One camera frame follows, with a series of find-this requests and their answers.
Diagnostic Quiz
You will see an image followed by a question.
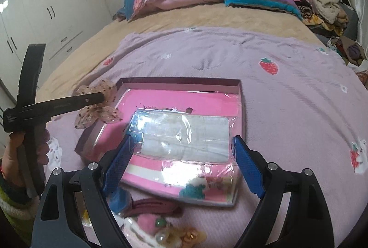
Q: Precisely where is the brown dotted fabric bow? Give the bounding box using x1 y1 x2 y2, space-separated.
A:
74 79 123 129

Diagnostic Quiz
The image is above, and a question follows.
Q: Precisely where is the blue small hair clip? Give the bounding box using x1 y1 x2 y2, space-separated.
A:
108 187 133 214

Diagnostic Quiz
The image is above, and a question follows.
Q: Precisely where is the maroon snap hair clip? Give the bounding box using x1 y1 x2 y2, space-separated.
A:
124 198 183 217

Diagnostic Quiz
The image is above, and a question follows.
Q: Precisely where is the clear plastic packaged card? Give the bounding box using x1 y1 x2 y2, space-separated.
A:
122 110 242 207

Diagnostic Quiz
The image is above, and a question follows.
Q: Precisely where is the pink pompom hair clip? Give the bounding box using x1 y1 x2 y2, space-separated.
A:
137 214 167 235

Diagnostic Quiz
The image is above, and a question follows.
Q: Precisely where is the green striped sleeve forearm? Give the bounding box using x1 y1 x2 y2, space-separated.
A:
1 157 40 247

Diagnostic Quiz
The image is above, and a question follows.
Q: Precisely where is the person's left hand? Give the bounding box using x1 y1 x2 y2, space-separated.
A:
1 129 51 188

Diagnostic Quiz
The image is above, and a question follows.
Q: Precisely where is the white wardrobe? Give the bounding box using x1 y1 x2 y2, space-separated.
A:
1 0 112 98

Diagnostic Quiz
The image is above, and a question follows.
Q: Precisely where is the lilac strawberry print blanket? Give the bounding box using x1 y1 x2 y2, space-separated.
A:
42 26 368 248

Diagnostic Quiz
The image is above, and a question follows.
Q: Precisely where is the dark purple shallow box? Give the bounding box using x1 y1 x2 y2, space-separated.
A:
75 77 244 207

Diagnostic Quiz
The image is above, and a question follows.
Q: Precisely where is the bag of clothes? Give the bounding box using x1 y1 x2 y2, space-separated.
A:
328 36 367 67

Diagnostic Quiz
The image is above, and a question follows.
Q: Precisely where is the pile of clothes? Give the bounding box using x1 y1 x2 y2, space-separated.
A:
293 0 358 40

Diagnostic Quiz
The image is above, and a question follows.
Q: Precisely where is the tan bed sheet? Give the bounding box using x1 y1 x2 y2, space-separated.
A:
36 3 321 102

